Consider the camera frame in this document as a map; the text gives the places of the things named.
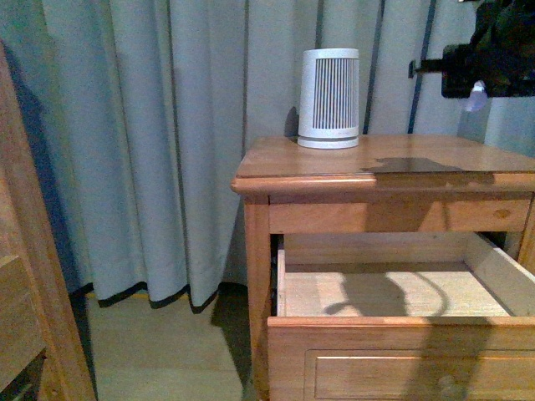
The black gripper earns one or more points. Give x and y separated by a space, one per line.
499 55

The wooden nightstand drawer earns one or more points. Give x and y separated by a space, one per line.
407 316

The white ribbed air purifier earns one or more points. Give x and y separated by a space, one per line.
329 99

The wooden nightstand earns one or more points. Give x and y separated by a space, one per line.
388 184

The grey-green curtain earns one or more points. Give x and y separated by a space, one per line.
138 114

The wooden furniture at left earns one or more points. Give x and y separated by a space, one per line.
39 334

